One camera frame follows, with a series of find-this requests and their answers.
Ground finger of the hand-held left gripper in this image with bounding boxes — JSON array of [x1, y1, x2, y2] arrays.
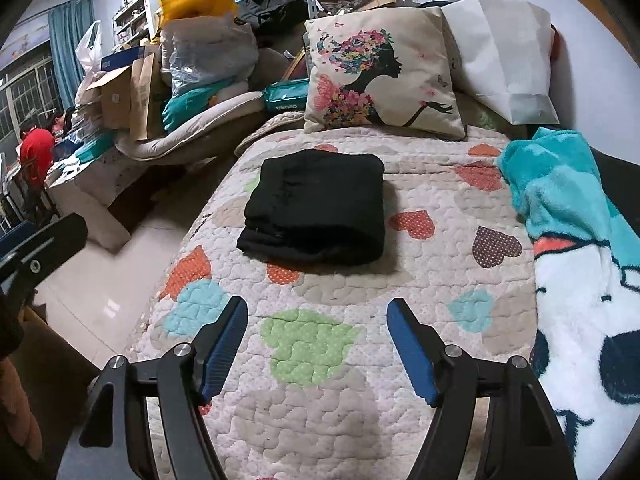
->
[[0, 213, 89, 306]]

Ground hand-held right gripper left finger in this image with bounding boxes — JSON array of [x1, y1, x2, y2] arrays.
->
[[57, 296, 249, 480]]

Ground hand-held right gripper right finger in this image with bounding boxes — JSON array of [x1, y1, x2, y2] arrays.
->
[[386, 297, 581, 480]]

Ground black pants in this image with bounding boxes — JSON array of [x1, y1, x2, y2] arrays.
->
[[236, 149, 387, 268]]

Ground person's left forearm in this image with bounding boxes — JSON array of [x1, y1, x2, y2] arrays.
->
[[0, 355, 44, 466]]

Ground cream storage box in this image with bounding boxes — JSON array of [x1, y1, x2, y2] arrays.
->
[[47, 160, 146, 252]]

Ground person's leg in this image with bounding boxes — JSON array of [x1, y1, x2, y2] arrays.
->
[[22, 302, 103, 480]]

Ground heart-patterned quilted bedspread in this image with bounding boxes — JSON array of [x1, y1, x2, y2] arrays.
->
[[122, 110, 546, 480]]

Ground barred window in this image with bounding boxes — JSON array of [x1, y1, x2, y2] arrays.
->
[[0, 55, 63, 132]]

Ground brown paper bag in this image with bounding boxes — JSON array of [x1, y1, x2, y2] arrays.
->
[[129, 54, 167, 142]]

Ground teal printed fleece blanket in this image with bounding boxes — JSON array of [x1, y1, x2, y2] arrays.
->
[[496, 127, 640, 480]]

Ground white plastic bag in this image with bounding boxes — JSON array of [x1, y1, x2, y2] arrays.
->
[[75, 20, 104, 92]]

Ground beige lounge chair cushion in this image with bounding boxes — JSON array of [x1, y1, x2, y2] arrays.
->
[[115, 91, 266, 163]]

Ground teal curtain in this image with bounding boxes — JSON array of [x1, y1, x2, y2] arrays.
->
[[47, 0, 96, 111]]

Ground blue box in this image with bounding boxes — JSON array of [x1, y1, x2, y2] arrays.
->
[[100, 46, 161, 71]]

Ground white shelf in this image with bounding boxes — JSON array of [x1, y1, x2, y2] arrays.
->
[[112, 0, 166, 47]]

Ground clear plastic bag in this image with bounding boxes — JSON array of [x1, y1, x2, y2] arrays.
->
[[160, 12, 260, 97]]

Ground teal packet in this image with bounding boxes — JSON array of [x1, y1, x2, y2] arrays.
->
[[262, 78, 313, 113]]

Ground yellow bag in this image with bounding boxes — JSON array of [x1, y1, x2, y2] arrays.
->
[[159, 0, 240, 23]]

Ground printed throw pillow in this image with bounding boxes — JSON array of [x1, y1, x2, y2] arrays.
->
[[302, 6, 468, 142]]

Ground white paper bag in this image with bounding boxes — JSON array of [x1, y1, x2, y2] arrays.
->
[[442, 0, 560, 126]]

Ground black jacket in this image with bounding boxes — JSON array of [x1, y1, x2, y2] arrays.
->
[[240, 0, 314, 37]]

